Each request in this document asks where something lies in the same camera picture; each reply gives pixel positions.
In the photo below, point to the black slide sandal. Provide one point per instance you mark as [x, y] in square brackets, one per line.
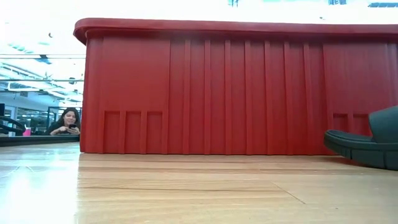
[373, 149]

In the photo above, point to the red plastic bin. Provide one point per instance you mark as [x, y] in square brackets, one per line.
[217, 93]

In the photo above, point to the black phone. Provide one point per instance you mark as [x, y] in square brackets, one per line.
[72, 126]

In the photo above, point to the person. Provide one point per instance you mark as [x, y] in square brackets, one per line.
[66, 118]

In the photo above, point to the pink cup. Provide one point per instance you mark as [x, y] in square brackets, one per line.
[27, 132]

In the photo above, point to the black office chair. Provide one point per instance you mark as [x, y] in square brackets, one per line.
[12, 123]

